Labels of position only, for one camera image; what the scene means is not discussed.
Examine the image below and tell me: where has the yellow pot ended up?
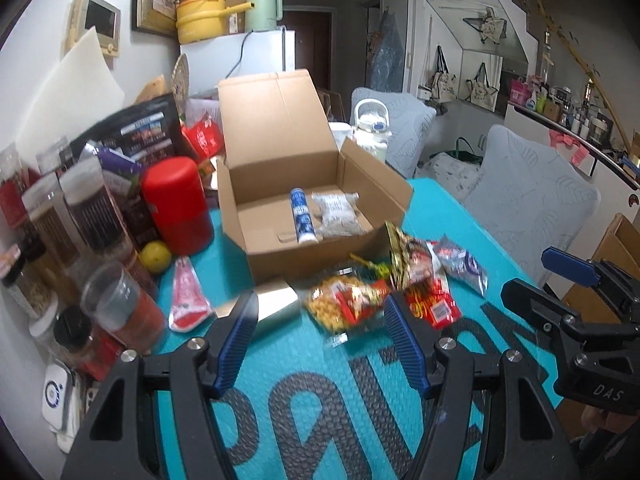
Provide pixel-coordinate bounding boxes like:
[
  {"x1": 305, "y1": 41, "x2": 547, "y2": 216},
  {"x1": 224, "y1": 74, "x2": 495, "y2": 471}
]
[{"x1": 175, "y1": 0, "x2": 251, "y2": 45}]

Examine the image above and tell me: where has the green kettle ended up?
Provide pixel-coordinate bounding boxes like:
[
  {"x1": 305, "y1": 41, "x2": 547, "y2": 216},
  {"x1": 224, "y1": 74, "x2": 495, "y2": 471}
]
[{"x1": 245, "y1": 0, "x2": 283, "y2": 33}]

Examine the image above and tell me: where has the printed tote bag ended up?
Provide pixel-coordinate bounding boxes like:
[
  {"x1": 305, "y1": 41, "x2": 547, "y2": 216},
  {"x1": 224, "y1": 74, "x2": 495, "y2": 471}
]
[{"x1": 430, "y1": 45, "x2": 458, "y2": 103}]

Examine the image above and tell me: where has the pink cloth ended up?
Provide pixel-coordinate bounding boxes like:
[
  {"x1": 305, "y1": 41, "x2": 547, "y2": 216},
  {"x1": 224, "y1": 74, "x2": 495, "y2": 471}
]
[{"x1": 548, "y1": 129, "x2": 588, "y2": 166}]

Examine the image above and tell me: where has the red white small packet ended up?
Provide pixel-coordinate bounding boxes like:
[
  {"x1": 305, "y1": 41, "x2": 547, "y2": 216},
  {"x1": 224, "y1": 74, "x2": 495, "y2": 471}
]
[{"x1": 402, "y1": 275, "x2": 463, "y2": 331}]

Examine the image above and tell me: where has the wooden board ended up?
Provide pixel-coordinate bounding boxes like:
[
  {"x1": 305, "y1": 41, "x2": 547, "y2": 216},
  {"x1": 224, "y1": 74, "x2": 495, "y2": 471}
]
[{"x1": 135, "y1": 74, "x2": 168, "y2": 106}]

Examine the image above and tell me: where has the small cardboard box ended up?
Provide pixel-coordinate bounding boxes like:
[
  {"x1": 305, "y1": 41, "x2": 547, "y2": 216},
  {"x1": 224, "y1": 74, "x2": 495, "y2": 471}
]
[{"x1": 622, "y1": 130, "x2": 640, "y2": 171}]

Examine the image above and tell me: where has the woven fan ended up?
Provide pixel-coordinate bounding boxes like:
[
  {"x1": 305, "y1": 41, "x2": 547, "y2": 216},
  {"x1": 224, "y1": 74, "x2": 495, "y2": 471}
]
[{"x1": 170, "y1": 54, "x2": 192, "y2": 106}]

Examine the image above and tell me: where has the red white triangular packet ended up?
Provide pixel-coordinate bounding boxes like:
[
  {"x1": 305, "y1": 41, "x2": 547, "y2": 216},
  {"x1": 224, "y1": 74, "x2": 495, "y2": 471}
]
[{"x1": 167, "y1": 255, "x2": 215, "y2": 333}]

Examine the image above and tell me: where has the blue white tube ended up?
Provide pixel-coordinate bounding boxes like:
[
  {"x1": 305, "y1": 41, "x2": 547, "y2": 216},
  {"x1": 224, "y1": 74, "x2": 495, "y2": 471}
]
[{"x1": 290, "y1": 187, "x2": 318, "y2": 245}]

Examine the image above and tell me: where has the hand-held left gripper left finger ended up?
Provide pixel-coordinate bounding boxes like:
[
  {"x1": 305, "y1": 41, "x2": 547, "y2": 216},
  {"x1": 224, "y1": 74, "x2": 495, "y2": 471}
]
[{"x1": 60, "y1": 290, "x2": 261, "y2": 480}]

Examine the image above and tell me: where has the white foam board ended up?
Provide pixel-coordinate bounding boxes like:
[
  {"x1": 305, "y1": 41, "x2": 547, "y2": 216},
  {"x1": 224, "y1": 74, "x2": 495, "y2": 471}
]
[{"x1": 15, "y1": 27, "x2": 126, "y2": 161}]

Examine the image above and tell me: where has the blue bubble wrap bag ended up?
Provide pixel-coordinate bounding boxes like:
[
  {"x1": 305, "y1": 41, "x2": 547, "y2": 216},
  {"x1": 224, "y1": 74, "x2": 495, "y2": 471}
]
[{"x1": 372, "y1": 7, "x2": 406, "y2": 93}]

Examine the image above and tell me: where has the beige intercom panel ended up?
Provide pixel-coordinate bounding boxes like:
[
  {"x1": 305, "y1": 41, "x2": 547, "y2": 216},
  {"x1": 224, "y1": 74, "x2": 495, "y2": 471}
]
[{"x1": 62, "y1": 0, "x2": 123, "y2": 58}]

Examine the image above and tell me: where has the large brown cardboard box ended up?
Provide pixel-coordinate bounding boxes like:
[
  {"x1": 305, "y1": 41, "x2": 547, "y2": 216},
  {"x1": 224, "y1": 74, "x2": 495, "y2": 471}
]
[{"x1": 562, "y1": 212, "x2": 640, "y2": 326}]

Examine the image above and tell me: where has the gold red snack packet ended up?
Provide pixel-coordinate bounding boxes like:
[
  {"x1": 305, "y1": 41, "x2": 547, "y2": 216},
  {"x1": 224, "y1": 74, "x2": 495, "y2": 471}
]
[{"x1": 385, "y1": 220, "x2": 441, "y2": 291}]

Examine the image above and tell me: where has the silver blue snack packet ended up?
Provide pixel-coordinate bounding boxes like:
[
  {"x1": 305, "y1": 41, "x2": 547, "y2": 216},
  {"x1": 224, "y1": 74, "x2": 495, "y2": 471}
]
[{"x1": 432, "y1": 234, "x2": 490, "y2": 297}]

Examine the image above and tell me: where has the green bag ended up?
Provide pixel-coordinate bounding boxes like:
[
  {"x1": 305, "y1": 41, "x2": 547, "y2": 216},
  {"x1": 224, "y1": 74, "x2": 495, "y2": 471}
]
[{"x1": 440, "y1": 136, "x2": 488, "y2": 161}]

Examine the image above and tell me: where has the white round device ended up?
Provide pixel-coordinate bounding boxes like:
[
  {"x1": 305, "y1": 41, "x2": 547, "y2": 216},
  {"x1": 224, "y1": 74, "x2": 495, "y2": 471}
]
[{"x1": 41, "y1": 362, "x2": 83, "y2": 433}]

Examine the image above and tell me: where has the clear packet of grey snacks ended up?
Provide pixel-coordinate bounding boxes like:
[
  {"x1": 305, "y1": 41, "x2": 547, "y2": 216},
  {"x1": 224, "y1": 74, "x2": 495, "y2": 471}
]
[{"x1": 309, "y1": 191, "x2": 366, "y2": 240}]

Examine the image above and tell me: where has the brown door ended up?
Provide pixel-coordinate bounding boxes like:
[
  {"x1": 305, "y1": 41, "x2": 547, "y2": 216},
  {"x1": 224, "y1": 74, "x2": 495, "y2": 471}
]
[{"x1": 285, "y1": 7, "x2": 333, "y2": 91}]

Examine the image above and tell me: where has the clear jar of nuts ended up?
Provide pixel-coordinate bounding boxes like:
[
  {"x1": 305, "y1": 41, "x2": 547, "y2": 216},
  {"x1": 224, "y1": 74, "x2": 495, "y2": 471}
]
[{"x1": 0, "y1": 245, "x2": 58, "y2": 321}]

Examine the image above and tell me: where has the teal bubble mat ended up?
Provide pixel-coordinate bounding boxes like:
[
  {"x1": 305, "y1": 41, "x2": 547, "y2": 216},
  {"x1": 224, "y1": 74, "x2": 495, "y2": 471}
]
[{"x1": 150, "y1": 177, "x2": 591, "y2": 480}]

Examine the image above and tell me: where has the large grey chair cushion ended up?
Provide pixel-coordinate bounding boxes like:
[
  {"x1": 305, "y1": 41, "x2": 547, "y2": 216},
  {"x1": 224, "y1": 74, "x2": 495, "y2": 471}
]
[{"x1": 462, "y1": 124, "x2": 601, "y2": 286}]

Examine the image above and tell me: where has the clear jar with red label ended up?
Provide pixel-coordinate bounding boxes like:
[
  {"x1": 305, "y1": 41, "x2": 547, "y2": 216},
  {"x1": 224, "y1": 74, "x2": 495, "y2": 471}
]
[{"x1": 0, "y1": 142, "x2": 41, "y2": 231}]

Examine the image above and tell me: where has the yellow green lollipop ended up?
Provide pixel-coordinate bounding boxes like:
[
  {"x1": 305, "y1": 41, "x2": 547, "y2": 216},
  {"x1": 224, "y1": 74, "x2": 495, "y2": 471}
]
[{"x1": 348, "y1": 252, "x2": 393, "y2": 281}]

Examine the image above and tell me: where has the white thermos jug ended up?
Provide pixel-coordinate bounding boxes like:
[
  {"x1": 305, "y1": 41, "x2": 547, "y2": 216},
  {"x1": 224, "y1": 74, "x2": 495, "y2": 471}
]
[{"x1": 350, "y1": 99, "x2": 393, "y2": 163}]

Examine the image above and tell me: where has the yellow snack packet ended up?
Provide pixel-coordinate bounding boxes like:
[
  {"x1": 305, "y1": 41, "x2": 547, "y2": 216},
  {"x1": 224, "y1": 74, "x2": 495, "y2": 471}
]
[{"x1": 300, "y1": 272, "x2": 393, "y2": 348}]

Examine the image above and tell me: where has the red canister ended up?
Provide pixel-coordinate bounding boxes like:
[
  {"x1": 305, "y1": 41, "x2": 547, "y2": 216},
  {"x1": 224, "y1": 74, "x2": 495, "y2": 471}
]
[{"x1": 140, "y1": 156, "x2": 216, "y2": 256}]

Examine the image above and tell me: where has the patterned white pillow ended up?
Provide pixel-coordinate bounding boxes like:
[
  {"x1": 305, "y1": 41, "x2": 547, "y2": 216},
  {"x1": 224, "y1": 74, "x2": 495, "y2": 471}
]
[{"x1": 417, "y1": 152, "x2": 483, "y2": 203}]

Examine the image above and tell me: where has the white plastic container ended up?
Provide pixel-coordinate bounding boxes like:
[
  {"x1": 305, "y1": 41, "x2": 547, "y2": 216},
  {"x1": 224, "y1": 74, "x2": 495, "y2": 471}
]
[{"x1": 327, "y1": 121, "x2": 356, "y2": 148}]

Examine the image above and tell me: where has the yellow lemon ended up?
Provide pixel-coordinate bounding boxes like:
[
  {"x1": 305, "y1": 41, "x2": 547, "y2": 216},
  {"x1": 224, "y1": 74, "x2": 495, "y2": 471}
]
[{"x1": 139, "y1": 240, "x2": 173, "y2": 275}]

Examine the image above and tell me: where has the red gift bag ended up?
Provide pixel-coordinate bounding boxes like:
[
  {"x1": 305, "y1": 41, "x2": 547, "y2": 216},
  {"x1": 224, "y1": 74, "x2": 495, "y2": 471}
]
[{"x1": 180, "y1": 112, "x2": 226, "y2": 161}]

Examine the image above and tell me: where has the white fridge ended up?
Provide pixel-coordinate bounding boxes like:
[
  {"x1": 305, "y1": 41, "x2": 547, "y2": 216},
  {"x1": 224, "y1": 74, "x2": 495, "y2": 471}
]
[{"x1": 180, "y1": 29, "x2": 297, "y2": 98}]

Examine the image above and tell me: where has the jar with black lid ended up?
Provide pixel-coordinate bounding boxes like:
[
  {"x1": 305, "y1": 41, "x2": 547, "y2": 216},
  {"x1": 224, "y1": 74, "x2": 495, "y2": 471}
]
[{"x1": 52, "y1": 305, "x2": 126, "y2": 381}]

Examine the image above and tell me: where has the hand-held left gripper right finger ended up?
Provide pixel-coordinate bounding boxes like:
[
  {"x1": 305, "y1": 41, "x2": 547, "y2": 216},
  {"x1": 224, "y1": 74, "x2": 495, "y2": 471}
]
[{"x1": 382, "y1": 292, "x2": 576, "y2": 480}]

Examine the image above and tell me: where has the clear jar with dark label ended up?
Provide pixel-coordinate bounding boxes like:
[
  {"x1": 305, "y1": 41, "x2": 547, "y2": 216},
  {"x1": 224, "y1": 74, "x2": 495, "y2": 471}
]
[
  {"x1": 20, "y1": 172, "x2": 83, "y2": 271},
  {"x1": 37, "y1": 135, "x2": 76, "y2": 173},
  {"x1": 60, "y1": 157, "x2": 136, "y2": 256}
]

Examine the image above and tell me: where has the purple packet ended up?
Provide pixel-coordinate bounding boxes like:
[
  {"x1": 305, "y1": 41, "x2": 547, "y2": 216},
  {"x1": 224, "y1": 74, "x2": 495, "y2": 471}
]
[{"x1": 82, "y1": 140, "x2": 151, "y2": 186}]

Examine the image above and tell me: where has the black snack bag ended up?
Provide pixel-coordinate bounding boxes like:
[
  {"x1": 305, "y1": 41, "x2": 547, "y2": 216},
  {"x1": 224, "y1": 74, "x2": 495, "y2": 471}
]
[{"x1": 70, "y1": 92, "x2": 188, "y2": 171}]

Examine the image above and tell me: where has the small brown carton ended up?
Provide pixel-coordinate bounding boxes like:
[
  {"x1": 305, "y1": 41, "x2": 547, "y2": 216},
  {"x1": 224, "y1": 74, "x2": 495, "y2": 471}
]
[{"x1": 215, "y1": 280, "x2": 301, "y2": 333}]

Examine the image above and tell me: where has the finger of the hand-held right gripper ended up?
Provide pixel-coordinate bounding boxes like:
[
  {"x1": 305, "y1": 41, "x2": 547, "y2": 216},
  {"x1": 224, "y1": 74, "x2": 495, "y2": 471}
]
[
  {"x1": 501, "y1": 278, "x2": 591, "y2": 356},
  {"x1": 541, "y1": 246, "x2": 608, "y2": 288}
]

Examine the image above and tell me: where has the clear plastic container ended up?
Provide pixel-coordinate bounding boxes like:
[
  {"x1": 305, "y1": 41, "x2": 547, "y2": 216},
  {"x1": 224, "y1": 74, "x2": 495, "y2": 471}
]
[{"x1": 185, "y1": 97, "x2": 223, "y2": 126}]

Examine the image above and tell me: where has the row of bottles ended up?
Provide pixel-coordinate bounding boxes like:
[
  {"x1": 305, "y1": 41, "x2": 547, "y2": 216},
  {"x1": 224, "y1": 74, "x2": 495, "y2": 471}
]
[{"x1": 510, "y1": 75, "x2": 640, "y2": 151}]

